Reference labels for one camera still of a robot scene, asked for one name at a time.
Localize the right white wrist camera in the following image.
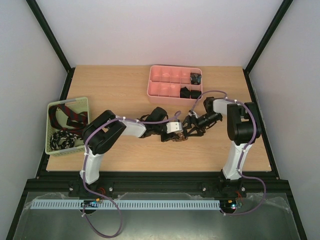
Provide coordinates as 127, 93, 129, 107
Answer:
188, 110, 199, 119

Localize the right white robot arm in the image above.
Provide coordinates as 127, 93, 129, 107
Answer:
182, 97, 262, 197

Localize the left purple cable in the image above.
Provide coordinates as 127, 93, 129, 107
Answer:
83, 110, 182, 237

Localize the rolled blue patterned tie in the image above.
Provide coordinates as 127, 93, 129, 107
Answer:
190, 72, 202, 85

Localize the black aluminium frame rail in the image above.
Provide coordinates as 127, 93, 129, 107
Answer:
23, 172, 292, 199

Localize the rolled black tie right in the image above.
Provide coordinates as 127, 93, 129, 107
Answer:
190, 90, 202, 99

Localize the green perforated basket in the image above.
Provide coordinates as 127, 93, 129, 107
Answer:
45, 97, 91, 157

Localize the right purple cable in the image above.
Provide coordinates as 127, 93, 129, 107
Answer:
188, 90, 267, 217

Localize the brown floral tie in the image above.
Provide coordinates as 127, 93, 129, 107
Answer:
172, 132, 188, 142

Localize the red black striped tie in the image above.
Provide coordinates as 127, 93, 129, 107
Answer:
48, 104, 88, 131

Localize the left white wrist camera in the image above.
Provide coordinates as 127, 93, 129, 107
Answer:
166, 121, 183, 134

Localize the black white patterned tie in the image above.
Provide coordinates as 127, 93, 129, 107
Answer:
49, 130, 76, 151

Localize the light blue cable duct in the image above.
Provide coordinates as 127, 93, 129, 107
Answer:
30, 199, 221, 211

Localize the rolled black tie left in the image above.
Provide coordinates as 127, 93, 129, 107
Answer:
180, 86, 191, 99

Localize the rolled black tie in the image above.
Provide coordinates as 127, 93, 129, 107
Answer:
190, 90, 202, 99
180, 86, 191, 99

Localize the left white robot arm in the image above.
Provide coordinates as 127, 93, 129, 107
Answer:
79, 107, 182, 198

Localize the purple cable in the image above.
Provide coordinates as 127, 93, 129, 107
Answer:
188, 90, 267, 217
83, 110, 182, 237

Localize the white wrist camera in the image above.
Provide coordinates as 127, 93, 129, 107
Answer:
188, 110, 199, 119
166, 121, 183, 134

